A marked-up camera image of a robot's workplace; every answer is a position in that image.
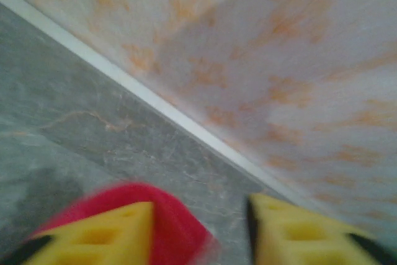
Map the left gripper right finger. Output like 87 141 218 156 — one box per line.
246 192 397 265

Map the red t-shirt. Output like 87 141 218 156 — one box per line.
27 182 220 265

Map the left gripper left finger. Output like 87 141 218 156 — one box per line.
0 201 155 265

